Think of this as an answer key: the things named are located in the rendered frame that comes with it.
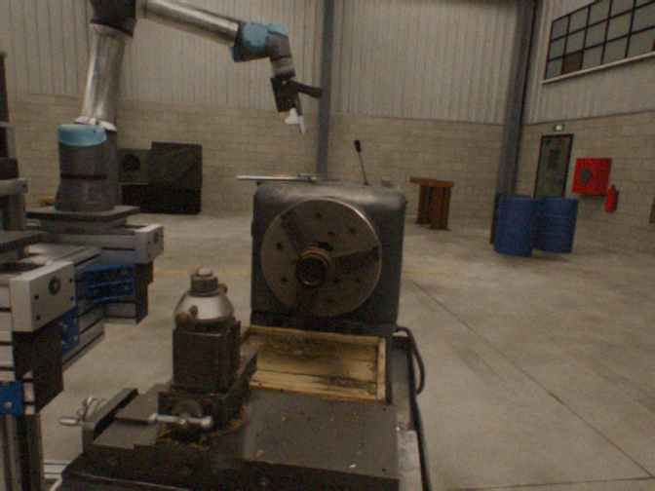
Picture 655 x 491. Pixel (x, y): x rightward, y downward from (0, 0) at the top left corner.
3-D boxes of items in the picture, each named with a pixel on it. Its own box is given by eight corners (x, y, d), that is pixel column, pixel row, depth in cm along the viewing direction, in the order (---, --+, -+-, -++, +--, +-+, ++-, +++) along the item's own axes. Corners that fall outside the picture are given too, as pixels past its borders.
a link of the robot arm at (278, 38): (257, 29, 148) (283, 25, 150) (266, 64, 151) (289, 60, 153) (261, 23, 141) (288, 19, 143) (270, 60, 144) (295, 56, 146)
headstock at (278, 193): (284, 266, 196) (287, 176, 189) (394, 275, 190) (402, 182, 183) (241, 310, 138) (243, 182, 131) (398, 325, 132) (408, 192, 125)
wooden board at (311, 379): (245, 338, 117) (245, 323, 116) (384, 353, 113) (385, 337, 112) (197, 397, 88) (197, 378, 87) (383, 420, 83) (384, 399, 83)
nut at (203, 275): (196, 286, 63) (196, 262, 62) (223, 289, 63) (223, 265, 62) (183, 294, 59) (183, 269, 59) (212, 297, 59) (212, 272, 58)
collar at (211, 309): (188, 301, 66) (188, 282, 65) (241, 306, 65) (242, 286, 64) (162, 321, 58) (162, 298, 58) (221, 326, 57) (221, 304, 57)
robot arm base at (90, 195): (42, 209, 120) (39, 172, 118) (73, 205, 135) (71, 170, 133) (99, 212, 120) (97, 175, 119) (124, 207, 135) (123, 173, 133)
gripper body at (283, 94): (278, 115, 156) (270, 79, 153) (302, 109, 156) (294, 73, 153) (278, 114, 149) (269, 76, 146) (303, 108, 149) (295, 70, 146)
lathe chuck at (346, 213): (263, 296, 129) (276, 187, 123) (372, 316, 126) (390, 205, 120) (254, 306, 121) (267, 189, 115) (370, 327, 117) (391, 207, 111)
